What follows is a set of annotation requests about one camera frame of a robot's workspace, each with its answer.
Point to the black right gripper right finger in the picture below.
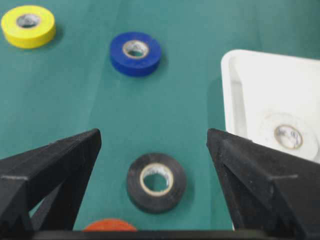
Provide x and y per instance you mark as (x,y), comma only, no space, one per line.
(266,189)

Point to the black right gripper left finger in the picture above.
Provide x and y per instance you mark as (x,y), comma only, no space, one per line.
(43,188)

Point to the white tape roll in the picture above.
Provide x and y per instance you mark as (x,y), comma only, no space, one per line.
(288,134)

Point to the orange tape roll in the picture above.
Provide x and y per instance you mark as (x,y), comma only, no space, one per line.
(110,225)

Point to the white plastic case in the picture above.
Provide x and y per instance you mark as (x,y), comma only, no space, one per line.
(257,84)

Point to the black tape roll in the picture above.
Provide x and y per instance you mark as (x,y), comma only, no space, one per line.
(156,182)

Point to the blue tape roll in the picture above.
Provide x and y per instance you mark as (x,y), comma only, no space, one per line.
(135,54)

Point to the yellow tape roll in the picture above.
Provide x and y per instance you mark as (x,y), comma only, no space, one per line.
(28,26)

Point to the green table cloth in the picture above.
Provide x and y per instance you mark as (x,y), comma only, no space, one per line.
(70,86)

